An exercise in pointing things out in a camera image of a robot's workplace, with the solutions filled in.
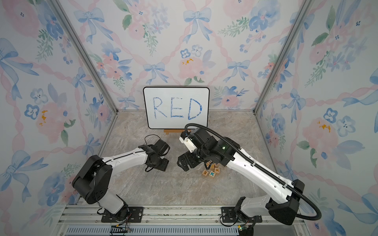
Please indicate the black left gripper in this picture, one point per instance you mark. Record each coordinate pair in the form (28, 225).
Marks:
(164, 166)

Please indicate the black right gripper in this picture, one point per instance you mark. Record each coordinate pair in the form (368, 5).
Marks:
(192, 162)

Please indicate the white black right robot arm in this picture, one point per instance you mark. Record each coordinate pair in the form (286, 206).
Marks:
(279, 202)

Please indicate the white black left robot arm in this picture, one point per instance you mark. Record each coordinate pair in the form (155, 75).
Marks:
(92, 181)

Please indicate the whiteboard with blue RED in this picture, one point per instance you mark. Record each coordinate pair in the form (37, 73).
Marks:
(175, 107)

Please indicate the wooden whiteboard easel stand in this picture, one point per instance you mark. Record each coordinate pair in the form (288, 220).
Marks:
(173, 131)

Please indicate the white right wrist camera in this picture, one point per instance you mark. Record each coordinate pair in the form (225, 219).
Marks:
(187, 142)

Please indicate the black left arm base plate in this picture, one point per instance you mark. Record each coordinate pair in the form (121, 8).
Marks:
(132, 214)

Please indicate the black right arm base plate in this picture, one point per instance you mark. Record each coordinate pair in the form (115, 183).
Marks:
(229, 216)

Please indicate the aluminium left corner post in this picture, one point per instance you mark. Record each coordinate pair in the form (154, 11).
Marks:
(80, 49)

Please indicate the aluminium corner post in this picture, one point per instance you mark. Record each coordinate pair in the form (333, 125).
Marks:
(80, 49)
(299, 20)

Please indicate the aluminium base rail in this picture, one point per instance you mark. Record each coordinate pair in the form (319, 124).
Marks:
(85, 220)

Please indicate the aluminium right corner post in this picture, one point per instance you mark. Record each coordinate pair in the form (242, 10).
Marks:
(299, 20)

